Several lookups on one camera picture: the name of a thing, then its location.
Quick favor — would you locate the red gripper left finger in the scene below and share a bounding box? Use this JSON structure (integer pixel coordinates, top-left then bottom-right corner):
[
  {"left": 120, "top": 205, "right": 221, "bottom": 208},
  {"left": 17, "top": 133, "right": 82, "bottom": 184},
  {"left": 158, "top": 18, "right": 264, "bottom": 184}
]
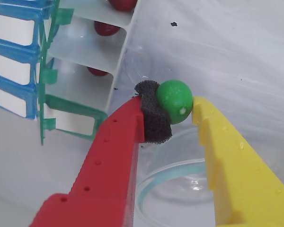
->
[{"left": 29, "top": 79, "right": 173, "bottom": 227}]

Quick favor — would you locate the green round pill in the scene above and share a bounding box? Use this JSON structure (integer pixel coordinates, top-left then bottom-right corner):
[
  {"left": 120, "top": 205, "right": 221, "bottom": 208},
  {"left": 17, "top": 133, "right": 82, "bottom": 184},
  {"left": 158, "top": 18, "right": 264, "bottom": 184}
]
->
[{"left": 155, "top": 79, "right": 194, "bottom": 125}]

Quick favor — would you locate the clear glass bowl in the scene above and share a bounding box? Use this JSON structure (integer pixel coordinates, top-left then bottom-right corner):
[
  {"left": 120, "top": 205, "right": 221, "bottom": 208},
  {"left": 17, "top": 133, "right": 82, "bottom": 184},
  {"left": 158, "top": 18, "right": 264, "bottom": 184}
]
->
[{"left": 134, "top": 126, "right": 215, "bottom": 227}]

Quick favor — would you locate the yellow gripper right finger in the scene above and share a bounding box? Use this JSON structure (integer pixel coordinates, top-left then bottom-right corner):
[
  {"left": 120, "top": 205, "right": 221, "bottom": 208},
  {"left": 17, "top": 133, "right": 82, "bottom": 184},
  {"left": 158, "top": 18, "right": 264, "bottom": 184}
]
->
[{"left": 192, "top": 96, "right": 284, "bottom": 227}]

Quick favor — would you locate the red round pill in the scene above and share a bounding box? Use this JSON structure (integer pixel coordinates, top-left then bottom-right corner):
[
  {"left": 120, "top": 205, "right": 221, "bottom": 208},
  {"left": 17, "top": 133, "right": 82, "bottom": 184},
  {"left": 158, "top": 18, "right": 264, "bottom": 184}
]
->
[
  {"left": 86, "top": 67, "right": 110, "bottom": 77},
  {"left": 94, "top": 20, "right": 121, "bottom": 36},
  {"left": 108, "top": 0, "right": 138, "bottom": 12}
]

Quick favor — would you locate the green blue weekly pill organizer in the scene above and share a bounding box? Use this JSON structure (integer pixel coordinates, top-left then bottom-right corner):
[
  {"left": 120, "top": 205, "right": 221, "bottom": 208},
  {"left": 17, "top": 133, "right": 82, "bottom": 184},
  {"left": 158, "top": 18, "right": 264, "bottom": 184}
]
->
[{"left": 0, "top": 0, "right": 142, "bottom": 146}]

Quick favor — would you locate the pale grey tablecloth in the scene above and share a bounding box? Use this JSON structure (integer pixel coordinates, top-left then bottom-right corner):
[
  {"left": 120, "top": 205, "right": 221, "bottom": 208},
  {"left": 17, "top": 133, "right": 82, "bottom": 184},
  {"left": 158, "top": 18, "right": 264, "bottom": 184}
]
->
[{"left": 0, "top": 0, "right": 284, "bottom": 227}]

